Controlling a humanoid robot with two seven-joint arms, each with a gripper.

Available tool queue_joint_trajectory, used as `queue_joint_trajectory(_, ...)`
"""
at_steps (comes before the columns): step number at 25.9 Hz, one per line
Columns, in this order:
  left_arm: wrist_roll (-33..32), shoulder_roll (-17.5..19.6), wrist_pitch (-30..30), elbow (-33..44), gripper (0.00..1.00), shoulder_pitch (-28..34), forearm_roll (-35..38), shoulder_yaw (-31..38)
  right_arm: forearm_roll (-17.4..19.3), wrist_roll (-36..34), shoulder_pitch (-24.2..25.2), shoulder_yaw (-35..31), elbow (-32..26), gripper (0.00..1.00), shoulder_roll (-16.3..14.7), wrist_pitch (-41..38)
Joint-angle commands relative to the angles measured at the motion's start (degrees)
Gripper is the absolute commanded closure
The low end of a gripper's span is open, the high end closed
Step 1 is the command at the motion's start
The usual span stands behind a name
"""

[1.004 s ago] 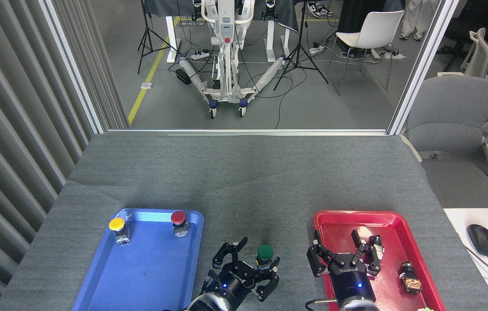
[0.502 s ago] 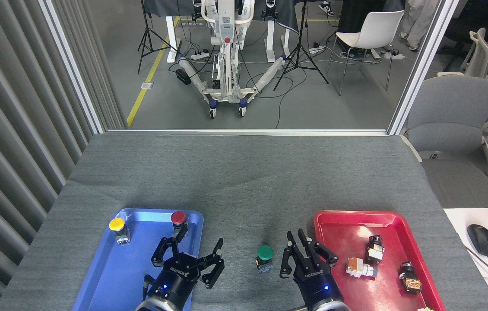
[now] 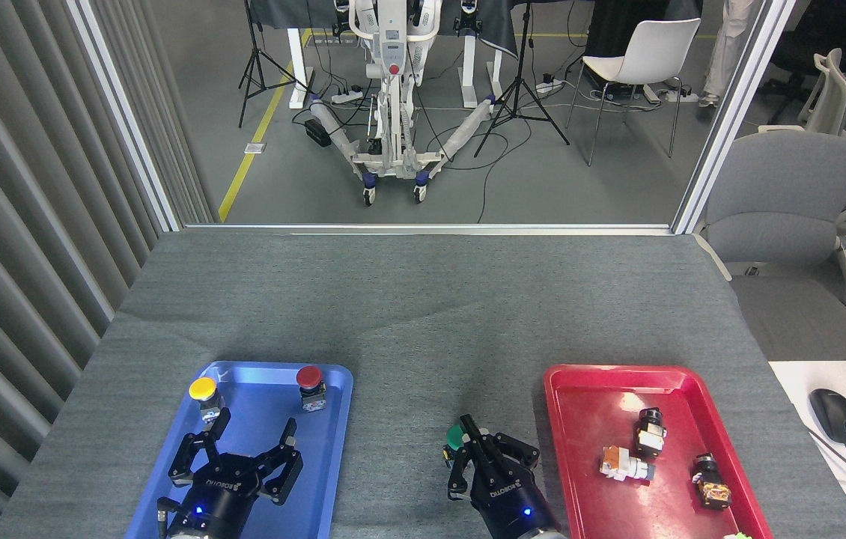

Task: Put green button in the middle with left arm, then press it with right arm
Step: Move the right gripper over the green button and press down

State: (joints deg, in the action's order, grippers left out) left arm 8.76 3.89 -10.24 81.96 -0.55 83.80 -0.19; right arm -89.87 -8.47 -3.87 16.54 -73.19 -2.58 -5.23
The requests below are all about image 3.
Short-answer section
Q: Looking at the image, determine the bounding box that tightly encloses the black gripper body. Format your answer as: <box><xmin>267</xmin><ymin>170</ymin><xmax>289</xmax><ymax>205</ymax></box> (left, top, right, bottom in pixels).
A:
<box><xmin>171</xmin><ymin>454</ymin><xmax>269</xmax><ymax>539</ymax></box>
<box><xmin>470</xmin><ymin>460</ymin><xmax>556</xmax><ymax>539</ymax></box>

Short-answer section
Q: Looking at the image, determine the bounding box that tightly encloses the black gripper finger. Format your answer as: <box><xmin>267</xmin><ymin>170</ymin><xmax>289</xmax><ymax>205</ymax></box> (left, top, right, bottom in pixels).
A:
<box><xmin>443</xmin><ymin>415</ymin><xmax>496</xmax><ymax>499</ymax></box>
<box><xmin>483</xmin><ymin>432</ymin><xmax>542</xmax><ymax>477</ymax></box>
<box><xmin>168</xmin><ymin>408</ymin><xmax>233</xmax><ymax>487</ymax></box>
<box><xmin>255</xmin><ymin>418</ymin><xmax>305</xmax><ymax>505</ymax></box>

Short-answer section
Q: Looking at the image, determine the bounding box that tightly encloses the yellow push button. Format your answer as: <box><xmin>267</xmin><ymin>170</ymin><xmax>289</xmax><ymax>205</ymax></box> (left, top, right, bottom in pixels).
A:
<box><xmin>189</xmin><ymin>377</ymin><xmax>227</xmax><ymax>426</ymax></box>

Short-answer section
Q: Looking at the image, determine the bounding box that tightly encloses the red push button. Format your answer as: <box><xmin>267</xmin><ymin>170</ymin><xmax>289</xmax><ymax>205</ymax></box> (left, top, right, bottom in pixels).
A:
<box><xmin>296</xmin><ymin>365</ymin><xmax>328</xmax><ymax>412</ymax></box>

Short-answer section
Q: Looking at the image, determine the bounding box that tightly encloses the blue plastic tray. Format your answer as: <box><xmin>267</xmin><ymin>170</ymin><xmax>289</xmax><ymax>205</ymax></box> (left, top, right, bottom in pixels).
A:
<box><xmin>124</xmin><ymin>361</ymin><xmax>354</xmax><ymax>539</ymax></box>

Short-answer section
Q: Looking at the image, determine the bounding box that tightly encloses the red plastic tray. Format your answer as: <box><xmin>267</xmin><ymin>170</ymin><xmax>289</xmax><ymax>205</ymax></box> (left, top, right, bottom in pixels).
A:
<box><xmin>543</xmin><ymin>364</ymin><xmax>774</xmax><ymax>539</ymax></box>

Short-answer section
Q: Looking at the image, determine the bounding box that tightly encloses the grey felt table cloth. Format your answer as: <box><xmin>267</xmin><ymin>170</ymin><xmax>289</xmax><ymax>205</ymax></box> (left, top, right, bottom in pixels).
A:
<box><xmin>0</xmin><ymin>231</ymin><xmax>846</xmax><ymax>539</ymax></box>

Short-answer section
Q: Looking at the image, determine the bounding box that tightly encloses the black computer mouse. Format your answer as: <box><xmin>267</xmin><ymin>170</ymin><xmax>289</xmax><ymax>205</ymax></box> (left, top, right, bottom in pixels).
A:
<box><xmin>809</xmin><ymin>388</ymin><xmax>846</xmax><ymax>445</ymax></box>

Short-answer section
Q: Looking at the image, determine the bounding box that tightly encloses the black tripod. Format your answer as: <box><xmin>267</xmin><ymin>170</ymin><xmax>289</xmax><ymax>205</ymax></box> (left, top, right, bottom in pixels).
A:
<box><xmin>238</xmin><ymin>0</ymin><xmax>311</xmax><ymax>128</ymax></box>
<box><xmin>474</xmin><ymin>0</ymin><xmax>570</xmax><ymax>158</ymax></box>

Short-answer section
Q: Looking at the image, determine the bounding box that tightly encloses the grey office chair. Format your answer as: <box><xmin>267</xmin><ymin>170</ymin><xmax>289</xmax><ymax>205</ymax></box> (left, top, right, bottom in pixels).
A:
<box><xmin>695</xmin><ymin>131</ymin><xmax>846</xmax><ymax>362</ymax></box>

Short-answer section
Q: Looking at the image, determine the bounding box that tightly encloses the white desk leg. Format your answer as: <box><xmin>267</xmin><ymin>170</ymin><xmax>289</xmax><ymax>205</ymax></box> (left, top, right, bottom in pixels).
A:
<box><xmin>287</xmin><ymin>26</ymin><xmax>316</xmax><ymax>110</ymax></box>
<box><xmin>460</xmin><ymin>34</ymin><xmax>505</xmax><ymax>109</ymax></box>

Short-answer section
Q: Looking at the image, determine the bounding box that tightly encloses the white wheeled stand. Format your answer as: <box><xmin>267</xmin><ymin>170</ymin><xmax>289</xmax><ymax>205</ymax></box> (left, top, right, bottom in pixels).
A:
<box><xmin>309</xmin><ymin>0</ymin><xmax>497</xmax><ymax>207</ymax></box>

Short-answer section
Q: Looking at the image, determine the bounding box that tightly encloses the white plastic chair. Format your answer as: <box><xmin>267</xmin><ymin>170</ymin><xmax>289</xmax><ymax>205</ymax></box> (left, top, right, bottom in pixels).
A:
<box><xmin>565</xmin><ymin>18</ymin><xmax>702</xmax><ymax>167</ymax></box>

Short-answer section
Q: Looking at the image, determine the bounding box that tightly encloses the black desk drape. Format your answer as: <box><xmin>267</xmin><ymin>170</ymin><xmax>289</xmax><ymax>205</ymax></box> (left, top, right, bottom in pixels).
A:
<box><xmin>247</xmin><ymin>0</ymin><xmax>523</xmax><ymax>61</ymax></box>

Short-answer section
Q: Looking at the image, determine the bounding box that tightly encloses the person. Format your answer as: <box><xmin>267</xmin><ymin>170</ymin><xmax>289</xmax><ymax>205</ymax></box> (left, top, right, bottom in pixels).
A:
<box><xmin>699</xmin><ymin>0</ymin><xmax>761</xmax><ymax>109</ymax></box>

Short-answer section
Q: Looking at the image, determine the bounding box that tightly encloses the white office chair with headrest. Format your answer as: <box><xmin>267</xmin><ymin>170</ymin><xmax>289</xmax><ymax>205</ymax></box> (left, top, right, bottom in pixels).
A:
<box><xmin>758</xmin><ymin>49</ymin><xmax>846</xmax><ymax>139</ymax></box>

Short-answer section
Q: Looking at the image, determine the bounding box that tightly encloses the black office chair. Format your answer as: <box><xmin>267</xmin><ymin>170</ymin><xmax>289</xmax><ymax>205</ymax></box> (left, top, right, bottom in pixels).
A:
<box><xmin>758</xmin><ymin>0</ymin><xmax>846</xmax><ymax>124</ymax></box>

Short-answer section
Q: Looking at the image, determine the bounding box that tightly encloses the white and orange switch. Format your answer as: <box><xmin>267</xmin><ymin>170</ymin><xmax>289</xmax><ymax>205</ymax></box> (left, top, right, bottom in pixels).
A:
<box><xmin>600</xmin><ymin>445</ymin><xmax>654</xmax><ymax>484</ymax></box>

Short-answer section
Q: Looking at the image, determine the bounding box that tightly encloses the black switch with silver collar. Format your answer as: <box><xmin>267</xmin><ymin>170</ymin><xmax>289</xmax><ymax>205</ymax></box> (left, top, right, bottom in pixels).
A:
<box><xmin>634</xmin><ymin>408</ymin><xmax>668</xmax><ymax>459</ymax></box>

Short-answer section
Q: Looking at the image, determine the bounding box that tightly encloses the black switch with orange base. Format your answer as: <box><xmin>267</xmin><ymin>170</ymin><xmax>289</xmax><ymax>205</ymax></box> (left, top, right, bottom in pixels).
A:
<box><xmin>693</xmin><ymin>452</ymin><xmax>732</xmax><ymax>510</ymax></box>

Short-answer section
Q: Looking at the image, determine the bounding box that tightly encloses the silver frame rail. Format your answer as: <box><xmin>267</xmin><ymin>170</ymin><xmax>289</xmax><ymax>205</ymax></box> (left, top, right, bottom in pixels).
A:
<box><xmin>183</xmin><ymin>222</ymin><xmax>675</xmax><ymax>236</ymax></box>

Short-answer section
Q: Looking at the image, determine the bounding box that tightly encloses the silver frame post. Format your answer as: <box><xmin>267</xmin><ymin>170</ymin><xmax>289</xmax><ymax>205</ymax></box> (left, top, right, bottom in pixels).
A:
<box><xmin>67</xmin><ymin>0</ymin><xmax>184</xmax><ymax>233</ymax></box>
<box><xmin>672</xmin><ymin>0</ymin><xmax>798</xmax><ymax>234</ymax></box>

